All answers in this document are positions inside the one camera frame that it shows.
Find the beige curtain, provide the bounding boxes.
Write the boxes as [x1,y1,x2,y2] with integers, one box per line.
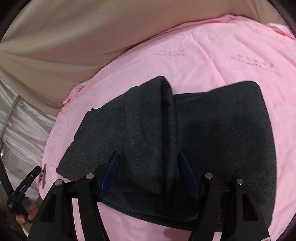
[1,0,285,115]

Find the person's left hand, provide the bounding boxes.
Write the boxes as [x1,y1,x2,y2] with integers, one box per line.
[16,197,39,237]

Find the pink bed sheet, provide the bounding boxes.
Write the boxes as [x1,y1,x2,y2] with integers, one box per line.
[37,15,295,240]

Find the dark grey pants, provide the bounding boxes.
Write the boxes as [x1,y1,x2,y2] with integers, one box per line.
[56,76,276,230]

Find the white satin curtain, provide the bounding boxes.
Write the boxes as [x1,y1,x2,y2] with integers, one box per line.
[1,81,56,189]

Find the black smartphone with brown case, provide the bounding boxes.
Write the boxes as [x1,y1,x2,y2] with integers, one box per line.
[40,164,47,189]

